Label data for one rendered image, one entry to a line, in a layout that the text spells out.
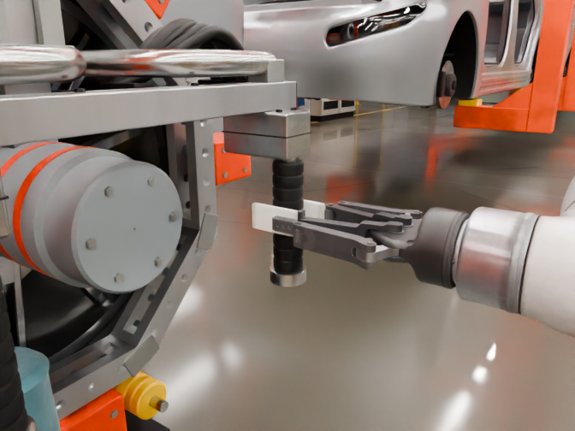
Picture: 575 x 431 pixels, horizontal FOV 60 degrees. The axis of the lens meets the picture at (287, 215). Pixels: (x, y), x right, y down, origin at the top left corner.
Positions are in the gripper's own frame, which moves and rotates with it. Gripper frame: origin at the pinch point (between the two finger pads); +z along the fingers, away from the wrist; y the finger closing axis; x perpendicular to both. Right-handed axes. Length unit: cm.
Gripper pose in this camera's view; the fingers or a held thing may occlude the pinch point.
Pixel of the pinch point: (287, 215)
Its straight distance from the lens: 57.7
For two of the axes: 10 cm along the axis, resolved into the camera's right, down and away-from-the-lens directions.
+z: -8.3, -1.7, 5.4
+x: 0.0, -9.5, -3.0
